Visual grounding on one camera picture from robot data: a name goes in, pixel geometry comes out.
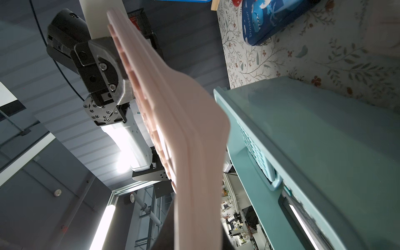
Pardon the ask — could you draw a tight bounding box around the blue dinosaur pencil case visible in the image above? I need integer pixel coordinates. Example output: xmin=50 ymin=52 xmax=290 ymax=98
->
xmin=242 ymin=0 xmax=319 ymax=46

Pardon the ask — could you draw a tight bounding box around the black wire wall basket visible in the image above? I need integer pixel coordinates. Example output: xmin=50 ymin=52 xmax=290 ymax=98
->
xmin=128 ymin=8 xmax=164 ymax=59

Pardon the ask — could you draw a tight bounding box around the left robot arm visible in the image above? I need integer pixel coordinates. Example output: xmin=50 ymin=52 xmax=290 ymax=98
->
xmin=47 ymin=9 xmax=167 ymax=181

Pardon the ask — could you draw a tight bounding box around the teal calculator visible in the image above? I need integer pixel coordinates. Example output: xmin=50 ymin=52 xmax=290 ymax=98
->
xmin=239 ymin=124 xmax=283 ymax=191

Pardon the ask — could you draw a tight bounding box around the black calculator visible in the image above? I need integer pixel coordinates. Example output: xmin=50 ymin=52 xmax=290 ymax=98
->
xmin=278 ymin=185 xmax=334 ymax=250

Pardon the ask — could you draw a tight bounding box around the pink calculator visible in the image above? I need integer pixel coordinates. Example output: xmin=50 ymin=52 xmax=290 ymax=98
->
xmin=107 ymin=9 xmax=230 ymax=250

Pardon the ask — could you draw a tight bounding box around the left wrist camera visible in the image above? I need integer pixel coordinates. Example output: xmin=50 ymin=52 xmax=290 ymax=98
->
xmin=79 ymin=0 xmax=127 ymax=39

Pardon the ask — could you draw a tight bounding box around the mint green storage box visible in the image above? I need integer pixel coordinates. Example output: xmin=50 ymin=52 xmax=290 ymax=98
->
xmin=214 ymin=77 xmax=400 ymax=250

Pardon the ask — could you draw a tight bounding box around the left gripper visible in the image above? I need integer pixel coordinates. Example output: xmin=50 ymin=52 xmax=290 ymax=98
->
xmin=70 ymin=36 xmax=134 ymax=106

